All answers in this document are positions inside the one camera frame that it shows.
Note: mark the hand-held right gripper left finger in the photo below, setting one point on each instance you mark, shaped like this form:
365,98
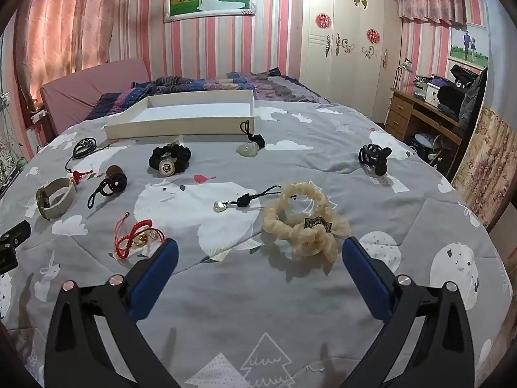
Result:
155,283

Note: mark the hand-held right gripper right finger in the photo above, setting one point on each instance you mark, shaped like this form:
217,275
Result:
367,283

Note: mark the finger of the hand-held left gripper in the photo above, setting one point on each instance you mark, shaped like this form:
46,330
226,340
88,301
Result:
18,232

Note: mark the black hair claw clip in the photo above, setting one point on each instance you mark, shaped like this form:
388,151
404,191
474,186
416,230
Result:
373,155

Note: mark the white shallow tray box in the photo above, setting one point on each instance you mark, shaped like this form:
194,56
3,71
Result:
181,127

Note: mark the black white floral cloth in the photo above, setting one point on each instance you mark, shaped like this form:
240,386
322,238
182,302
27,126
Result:
8,165

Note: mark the grey bear print blanket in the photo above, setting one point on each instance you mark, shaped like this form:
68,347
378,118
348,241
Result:
242,311

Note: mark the cream braided scrunchie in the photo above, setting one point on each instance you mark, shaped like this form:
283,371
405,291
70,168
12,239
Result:
278,222

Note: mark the white power strip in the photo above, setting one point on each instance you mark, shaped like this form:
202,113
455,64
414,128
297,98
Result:
37,116

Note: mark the black scrunchie with flower charm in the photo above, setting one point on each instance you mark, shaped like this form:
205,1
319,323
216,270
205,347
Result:
181,153

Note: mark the pink padded headboard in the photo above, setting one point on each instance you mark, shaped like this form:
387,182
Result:
80,89

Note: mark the floral fabric panel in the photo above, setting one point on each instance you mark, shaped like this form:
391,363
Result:
488,169

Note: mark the wooden desk with drawers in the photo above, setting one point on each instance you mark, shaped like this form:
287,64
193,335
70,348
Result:
400,109

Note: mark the white box on desk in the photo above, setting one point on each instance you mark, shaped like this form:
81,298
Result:
433,93

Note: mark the purple blue patterned quilt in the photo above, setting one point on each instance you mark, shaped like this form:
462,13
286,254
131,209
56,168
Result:
194,83

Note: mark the cream wardrobe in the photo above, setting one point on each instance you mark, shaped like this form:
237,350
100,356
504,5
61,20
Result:
343,72

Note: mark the pink floral curtain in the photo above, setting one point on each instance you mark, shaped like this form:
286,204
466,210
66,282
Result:
60,20

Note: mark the desk lamp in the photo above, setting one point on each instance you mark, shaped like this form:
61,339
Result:
404,68

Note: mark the black bag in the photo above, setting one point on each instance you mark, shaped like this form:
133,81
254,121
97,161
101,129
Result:
460,79

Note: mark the framed couple picture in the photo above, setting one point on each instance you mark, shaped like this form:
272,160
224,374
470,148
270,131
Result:
468,46

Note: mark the pink curtain valance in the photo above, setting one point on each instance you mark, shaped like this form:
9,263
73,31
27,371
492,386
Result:
432,2

